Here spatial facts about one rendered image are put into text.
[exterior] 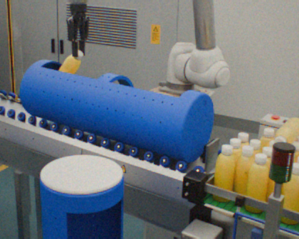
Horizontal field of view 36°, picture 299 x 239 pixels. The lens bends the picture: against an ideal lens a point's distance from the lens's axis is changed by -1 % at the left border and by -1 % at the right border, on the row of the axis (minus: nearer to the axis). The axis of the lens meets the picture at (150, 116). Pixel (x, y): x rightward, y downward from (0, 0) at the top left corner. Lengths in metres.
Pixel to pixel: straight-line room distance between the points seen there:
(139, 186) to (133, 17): 1.95
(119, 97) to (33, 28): 2.40
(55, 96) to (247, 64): 2.91
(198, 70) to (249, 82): 2.42
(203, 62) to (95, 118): 0.66
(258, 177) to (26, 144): 1.18
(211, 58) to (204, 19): 0.19
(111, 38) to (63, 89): 1.74
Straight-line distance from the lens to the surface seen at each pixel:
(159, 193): 1.89
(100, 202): 1.52
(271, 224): 1.43
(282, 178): 1.34
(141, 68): 3.68
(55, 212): 1.55
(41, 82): 2.17
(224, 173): 1.68
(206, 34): 2.31
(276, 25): 4.59
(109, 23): 3.75
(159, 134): 1.79
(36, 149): 2.29
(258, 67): 4.69
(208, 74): 2.32
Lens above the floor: 1.76
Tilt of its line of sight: 20 degrees down
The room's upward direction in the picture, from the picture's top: 2 degrees clockwise
